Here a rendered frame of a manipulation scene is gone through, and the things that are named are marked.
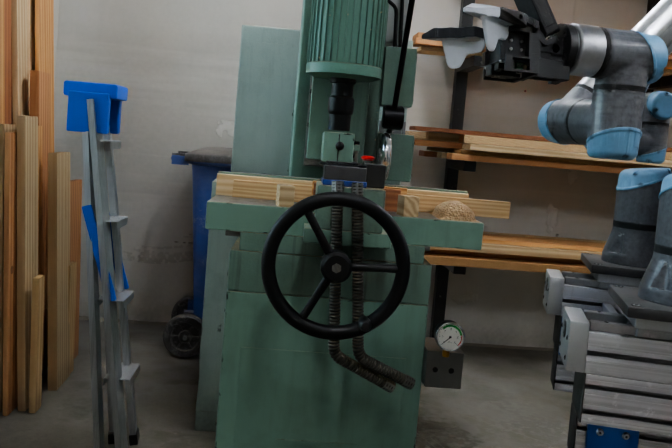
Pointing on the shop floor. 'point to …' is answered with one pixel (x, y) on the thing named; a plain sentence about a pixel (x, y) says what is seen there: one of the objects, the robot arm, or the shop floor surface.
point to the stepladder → (105, 256)
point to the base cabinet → (314, 379)
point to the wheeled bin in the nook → (177, 330)
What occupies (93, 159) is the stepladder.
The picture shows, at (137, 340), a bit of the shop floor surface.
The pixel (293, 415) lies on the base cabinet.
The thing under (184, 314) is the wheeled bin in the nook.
